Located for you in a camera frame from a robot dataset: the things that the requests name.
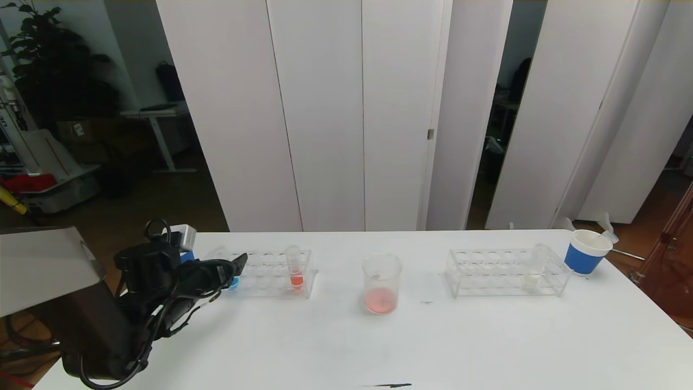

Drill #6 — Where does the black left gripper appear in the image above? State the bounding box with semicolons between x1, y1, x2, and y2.
176;252;249;296

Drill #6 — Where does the blue pigment test tube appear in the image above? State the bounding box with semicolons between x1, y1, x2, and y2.
207;246;240;290

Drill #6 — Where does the red pigment test tube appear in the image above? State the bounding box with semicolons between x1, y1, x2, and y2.
594;213;619;245
285;245;305;290

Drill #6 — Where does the clear acrylic test tube rack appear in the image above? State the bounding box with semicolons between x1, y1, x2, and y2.
206;249;319;300
445;248;573;298

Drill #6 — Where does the clear plastic beaker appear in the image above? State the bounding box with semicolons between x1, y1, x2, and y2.
362;253;403;316

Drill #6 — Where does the pale yellow pigment test tube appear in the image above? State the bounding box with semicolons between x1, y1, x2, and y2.
522;243;550;294

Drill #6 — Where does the white office desk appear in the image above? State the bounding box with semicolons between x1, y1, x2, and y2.
120;103;198;175

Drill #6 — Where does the white folding partition screen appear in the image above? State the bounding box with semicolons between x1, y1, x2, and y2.
156;0;513;232
485;0;693;236

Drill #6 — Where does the black bag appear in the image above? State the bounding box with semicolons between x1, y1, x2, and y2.
156;62;186;105

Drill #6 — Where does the brown cardboard box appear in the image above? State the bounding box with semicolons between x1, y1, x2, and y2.
56;119;112;146

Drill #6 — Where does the white machine base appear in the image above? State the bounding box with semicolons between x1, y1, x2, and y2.
0;129;102;215

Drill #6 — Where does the yellow tool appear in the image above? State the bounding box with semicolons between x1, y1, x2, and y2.
0;186;29;216

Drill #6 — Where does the dark green potted plant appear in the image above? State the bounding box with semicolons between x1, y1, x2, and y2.
0;0;121;131

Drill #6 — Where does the white upright machine column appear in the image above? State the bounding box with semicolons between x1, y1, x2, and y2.
0;70;28;174

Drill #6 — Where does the reddish brown metal stand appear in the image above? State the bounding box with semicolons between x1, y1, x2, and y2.
631;181;693;331

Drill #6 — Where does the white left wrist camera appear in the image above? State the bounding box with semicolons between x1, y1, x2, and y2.
161;224;197;254

